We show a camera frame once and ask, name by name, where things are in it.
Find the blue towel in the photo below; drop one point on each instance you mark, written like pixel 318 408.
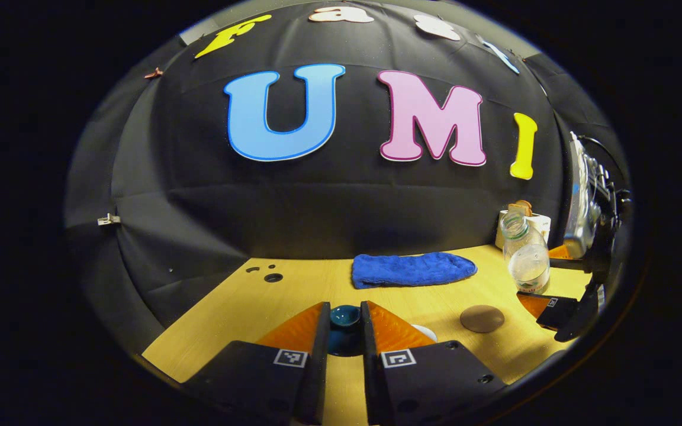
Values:
pixel 412 269

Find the white box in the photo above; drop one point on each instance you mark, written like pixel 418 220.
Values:
pixel 542 228

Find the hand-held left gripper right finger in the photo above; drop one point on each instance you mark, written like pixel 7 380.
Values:
pixel 370 384

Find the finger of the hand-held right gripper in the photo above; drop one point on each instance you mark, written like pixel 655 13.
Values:
pixel 572 265
pixel 566 316

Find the white teacup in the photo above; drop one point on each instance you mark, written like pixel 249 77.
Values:
pixel 427 332

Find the round brown coaster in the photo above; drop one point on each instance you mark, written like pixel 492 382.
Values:
pixel 482 318

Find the white clip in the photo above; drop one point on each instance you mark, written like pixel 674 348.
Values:
pixel 108 219

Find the small brown object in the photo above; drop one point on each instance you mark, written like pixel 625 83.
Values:
pixel 520 207

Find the red clip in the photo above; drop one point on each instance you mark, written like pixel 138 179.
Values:
pixel 153 73

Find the clear plastic water bottle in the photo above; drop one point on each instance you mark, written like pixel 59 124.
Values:
pixel 527 266

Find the dark teal teacup lid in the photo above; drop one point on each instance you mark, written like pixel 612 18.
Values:
pixel 345 316

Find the black backdrop cloth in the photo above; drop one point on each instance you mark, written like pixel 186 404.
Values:
pixel 317 207

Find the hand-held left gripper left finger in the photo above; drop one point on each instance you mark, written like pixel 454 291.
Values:
pixel 317 378

